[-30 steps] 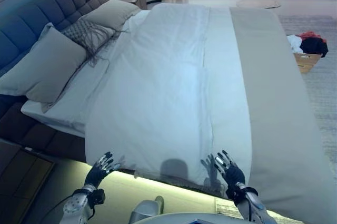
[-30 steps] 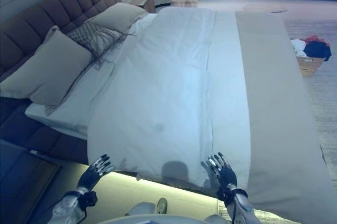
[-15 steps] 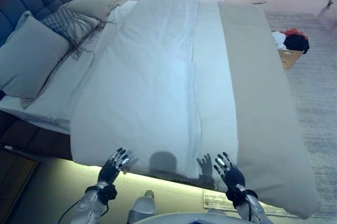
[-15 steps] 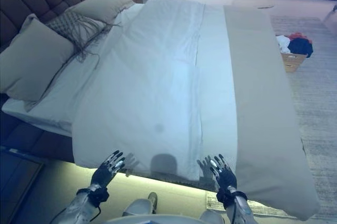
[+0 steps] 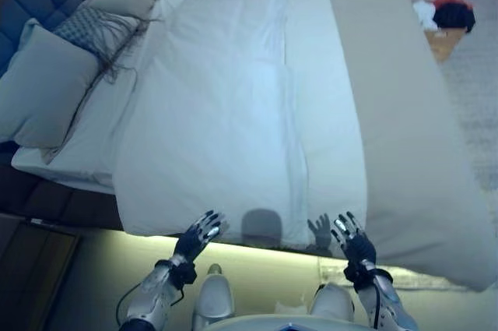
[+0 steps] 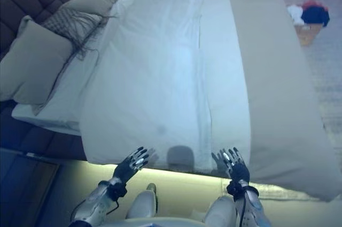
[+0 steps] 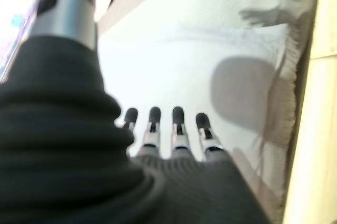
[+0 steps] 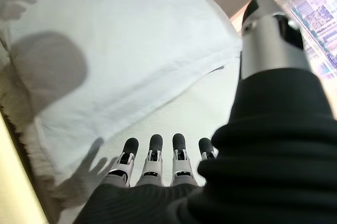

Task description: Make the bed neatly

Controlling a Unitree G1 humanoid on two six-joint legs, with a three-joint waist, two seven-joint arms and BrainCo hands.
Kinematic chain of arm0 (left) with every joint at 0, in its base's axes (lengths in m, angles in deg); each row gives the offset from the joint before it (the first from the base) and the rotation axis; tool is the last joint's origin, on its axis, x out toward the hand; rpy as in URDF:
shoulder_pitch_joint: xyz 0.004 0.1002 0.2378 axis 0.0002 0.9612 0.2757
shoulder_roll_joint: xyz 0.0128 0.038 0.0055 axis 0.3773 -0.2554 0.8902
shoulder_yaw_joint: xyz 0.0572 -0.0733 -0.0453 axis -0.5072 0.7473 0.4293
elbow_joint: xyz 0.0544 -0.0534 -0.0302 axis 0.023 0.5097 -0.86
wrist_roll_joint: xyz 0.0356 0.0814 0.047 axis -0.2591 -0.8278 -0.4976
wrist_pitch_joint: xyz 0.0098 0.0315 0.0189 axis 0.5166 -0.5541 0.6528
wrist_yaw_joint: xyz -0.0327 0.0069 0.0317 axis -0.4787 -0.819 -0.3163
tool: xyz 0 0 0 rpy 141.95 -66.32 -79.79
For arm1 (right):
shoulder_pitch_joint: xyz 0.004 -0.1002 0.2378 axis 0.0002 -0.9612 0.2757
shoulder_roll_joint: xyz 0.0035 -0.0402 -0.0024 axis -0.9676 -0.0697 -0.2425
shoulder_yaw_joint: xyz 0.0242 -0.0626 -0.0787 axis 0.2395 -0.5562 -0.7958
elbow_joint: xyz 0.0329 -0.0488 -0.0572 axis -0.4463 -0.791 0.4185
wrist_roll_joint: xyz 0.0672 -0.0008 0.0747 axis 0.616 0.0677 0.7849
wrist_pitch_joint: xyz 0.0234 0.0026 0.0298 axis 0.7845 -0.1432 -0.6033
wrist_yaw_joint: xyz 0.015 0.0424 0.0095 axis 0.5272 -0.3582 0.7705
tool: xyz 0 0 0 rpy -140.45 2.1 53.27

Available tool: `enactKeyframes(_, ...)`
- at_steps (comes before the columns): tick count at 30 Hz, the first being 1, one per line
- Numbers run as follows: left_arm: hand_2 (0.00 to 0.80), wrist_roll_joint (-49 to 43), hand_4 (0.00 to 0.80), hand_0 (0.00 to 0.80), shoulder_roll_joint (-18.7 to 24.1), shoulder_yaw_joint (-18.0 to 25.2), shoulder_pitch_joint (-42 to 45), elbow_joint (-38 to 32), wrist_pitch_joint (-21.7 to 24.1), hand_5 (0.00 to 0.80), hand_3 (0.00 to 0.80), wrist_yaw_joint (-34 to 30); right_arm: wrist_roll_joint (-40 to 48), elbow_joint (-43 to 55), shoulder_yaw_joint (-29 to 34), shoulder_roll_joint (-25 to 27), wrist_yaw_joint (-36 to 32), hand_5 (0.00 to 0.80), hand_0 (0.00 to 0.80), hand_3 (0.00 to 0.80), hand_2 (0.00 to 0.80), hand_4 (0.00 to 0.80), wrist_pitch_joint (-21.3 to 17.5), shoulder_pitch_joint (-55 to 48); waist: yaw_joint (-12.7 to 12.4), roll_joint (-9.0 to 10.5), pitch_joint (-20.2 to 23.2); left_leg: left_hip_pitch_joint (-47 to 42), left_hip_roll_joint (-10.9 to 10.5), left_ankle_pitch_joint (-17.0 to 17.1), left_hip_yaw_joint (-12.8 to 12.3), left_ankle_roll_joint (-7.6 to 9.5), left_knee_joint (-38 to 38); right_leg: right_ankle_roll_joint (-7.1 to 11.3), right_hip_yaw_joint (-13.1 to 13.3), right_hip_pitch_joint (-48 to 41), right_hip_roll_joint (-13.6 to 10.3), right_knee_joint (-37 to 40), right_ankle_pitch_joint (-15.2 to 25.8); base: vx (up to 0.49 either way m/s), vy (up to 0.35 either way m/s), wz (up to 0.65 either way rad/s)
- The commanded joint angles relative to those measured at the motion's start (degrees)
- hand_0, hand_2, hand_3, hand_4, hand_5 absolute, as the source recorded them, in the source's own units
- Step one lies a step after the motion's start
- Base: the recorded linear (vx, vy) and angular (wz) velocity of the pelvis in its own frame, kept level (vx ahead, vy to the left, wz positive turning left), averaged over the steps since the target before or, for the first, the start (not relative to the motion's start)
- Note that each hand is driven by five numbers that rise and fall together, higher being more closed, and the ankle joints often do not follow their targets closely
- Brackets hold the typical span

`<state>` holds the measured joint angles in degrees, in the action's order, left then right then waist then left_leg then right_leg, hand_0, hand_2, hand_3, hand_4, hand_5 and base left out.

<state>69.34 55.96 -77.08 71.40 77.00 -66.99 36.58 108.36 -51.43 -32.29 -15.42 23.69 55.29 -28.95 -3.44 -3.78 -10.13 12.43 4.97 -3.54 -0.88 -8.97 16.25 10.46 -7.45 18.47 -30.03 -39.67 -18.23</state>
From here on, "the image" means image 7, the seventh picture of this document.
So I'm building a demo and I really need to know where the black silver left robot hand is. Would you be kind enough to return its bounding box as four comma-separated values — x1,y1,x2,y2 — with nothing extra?
0,0,272,224

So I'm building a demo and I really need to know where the beige knit bed runner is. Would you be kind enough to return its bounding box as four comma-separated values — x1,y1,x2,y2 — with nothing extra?
231,0,321,224

